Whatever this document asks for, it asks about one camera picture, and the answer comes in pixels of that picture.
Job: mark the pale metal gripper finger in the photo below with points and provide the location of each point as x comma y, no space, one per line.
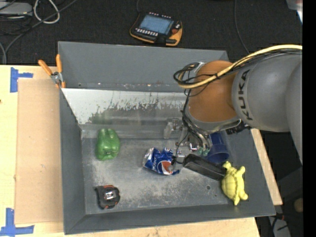
172,130
179,158

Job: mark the crushed blue soda can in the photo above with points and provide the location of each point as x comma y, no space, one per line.
156,160

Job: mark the black flat block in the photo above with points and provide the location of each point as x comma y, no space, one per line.
203,166

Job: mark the blue plastic cup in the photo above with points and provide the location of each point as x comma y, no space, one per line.
218,147

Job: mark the grey metal bin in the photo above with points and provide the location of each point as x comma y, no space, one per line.
138,191

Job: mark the yellow toy turtle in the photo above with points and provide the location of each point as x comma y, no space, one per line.
233,181

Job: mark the green toy bell pepper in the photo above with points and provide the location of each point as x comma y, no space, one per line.
107,144

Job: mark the black tape measure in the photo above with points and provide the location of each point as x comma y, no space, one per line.
107,197

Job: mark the brown cardboard board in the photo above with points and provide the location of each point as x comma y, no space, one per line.
37,144

